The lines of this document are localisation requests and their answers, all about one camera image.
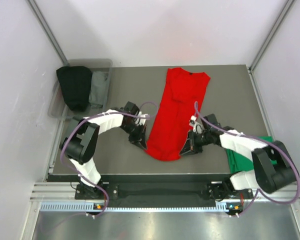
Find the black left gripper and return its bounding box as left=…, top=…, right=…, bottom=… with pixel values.
left=120, top=120, right=147, bottom=150

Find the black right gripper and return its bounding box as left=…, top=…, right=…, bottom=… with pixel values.
left=180, top=129, right=212, bottom=156

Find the red t shirt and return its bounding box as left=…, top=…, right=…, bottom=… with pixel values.
left=145, top=67, right=211, bottom=162

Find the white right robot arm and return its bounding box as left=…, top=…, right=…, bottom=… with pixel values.
left=180, top=114, right=299, bottom=198

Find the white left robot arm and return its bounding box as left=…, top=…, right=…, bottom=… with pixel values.
left=60, top=101, right=150, bottom=199

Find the green folded t shirt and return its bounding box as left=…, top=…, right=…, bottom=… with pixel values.
left=223, top=134, right=273, bottom=174

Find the grey t shirt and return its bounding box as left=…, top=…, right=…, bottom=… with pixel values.
left=88, top=71, right=109, bottom=109

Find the black t shirt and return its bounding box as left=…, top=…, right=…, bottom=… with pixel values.
left=56, top=66, right=93, bottom=112

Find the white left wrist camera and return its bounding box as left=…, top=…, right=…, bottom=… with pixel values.
left=134, top=111, right=151, bottom=126

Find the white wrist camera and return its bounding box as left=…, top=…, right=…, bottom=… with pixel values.
left=134, top=111, right=151, bottom=126
left=189, top=115, right=204, bottom=134

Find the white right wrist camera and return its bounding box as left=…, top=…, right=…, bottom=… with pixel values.
left=189, top=115, right=204, bottom=134

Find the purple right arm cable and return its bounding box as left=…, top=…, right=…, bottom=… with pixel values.
left=193, top=100, right=300, bottom=218

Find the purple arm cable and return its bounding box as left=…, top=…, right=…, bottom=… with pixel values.
left=193, top=100, right=300, bottom=218
left=60, top=100, right=159, bottom=216

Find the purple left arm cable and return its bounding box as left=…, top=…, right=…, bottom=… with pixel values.
left=60, top=100, right=159, bottom=216

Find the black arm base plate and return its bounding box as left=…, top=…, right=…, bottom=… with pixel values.
left=75, top=173, right=253, bottom=201

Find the aluminium frame rail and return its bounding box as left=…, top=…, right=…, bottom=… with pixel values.
left=30, top=182, right=297, bottom=202

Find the slotted grey cable duct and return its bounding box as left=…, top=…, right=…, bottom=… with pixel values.
left=40, top=202, right=241, bottom=213

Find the left aluminium corner post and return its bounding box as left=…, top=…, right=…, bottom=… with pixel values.
left=26, top=0, right=69, bottom=66

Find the aluminium corner post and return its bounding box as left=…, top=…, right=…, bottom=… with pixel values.
left=247, top=0, right=296, bottom=74
left=26, top=0, right=69, bottom=66

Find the right aluminium corner post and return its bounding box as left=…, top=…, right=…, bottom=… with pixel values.
left=247, top=0, right=296, bottom=74

